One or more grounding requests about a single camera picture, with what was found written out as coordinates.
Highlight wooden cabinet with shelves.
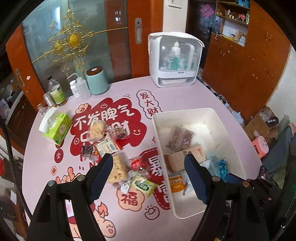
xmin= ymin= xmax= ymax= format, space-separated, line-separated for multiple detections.
xmin=202 ymin=1 xmax=290 ymax=121

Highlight orange white snack packet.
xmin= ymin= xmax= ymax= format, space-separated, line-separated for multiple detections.
xmin=168 ymin=172 xmax=185 ymax=193

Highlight puffed rice bar packet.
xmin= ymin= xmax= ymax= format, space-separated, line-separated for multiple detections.
xmin=107 ymin=154 xmax=128 ymax=184

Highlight clear bottle with green label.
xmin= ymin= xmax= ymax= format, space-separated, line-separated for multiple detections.
xmin=48 ymin=76 xmax=67 ymax=106

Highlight pink plastic stool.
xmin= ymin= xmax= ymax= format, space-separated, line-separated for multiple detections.
xmin=252 ymin=136 xmax=269 ymax=159

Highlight green tissue box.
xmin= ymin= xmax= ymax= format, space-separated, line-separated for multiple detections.
xmin=39 ymin=107 xmax=72 ymax=146

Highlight clear brown snack packet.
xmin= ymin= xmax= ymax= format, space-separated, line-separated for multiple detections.
xmin=166 ymin=126 xmax=194 ymax=152

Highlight black cable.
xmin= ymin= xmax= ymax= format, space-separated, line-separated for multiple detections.
xmin=0 ymin=115 xmax=33 ymax=219

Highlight teal canister with brown lid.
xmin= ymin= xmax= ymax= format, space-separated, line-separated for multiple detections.
xmin=86 ymin=66 xmax=109 ymax=95

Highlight white plastic storage bin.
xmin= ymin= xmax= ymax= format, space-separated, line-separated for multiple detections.
xmin=152 ymin=108 xmax=246 ymax=219

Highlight small white pill bottle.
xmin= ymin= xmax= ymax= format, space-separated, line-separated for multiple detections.
xmin=69 ymin=80 xmax=80 ymax=98

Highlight glass sliding door gold ornament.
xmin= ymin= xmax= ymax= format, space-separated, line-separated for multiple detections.
xmin=6 ymin=1 xmax=164 ymax=108

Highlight blue white candy packet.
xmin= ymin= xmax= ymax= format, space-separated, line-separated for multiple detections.
xmin=219 ymin=159 xmax=228 ymax=180

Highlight white squeeze bottle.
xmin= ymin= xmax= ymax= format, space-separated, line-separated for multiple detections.
xmin=67 ymin=73 xmax=91 ymax=100

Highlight small metal can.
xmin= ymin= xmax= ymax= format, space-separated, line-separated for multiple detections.
xmin=43 ymin=92 xmax=57 ymax=107

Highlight pink printed table mat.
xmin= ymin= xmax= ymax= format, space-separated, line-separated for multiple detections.
xmin=22 ymin=76 xmax=261 ymax=240

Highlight green yellow snack packet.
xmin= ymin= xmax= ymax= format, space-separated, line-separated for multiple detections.
xmin=131 ymin=174 xmax=158 ymax=197

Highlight brown paper biscuit packet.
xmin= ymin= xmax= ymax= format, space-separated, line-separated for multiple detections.
xmin=164 ymin=144 xmax=207 ymax=172

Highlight red jujube snack packet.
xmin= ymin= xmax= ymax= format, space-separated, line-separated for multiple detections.
xmin=128 ymin=156 xmax=150 ymax=179

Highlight white barcode biscuit packet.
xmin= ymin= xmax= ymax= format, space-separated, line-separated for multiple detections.
xmin=95 ymin=138 xmax=123 ymax=157

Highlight round rice cracker packet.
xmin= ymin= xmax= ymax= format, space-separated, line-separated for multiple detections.
xmin=87 ymin=120 xmax=107 ymax=142

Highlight white grey snack packet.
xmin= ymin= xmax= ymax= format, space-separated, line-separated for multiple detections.
xmin=200 ymin=156 xmax=221 ymax=177

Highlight dark nut snack packet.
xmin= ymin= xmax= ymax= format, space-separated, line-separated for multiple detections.
xmin=80 ymin=145 xmax=93 ymax=157

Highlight cardboard box on floor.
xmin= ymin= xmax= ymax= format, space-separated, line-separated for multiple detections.
xmin=244 ymin=107 xmax=280 ymax=141

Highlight white cosmetics organizer case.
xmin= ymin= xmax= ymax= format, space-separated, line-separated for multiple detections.
xmin=148 ymin=32 xmax=205 ymax=88

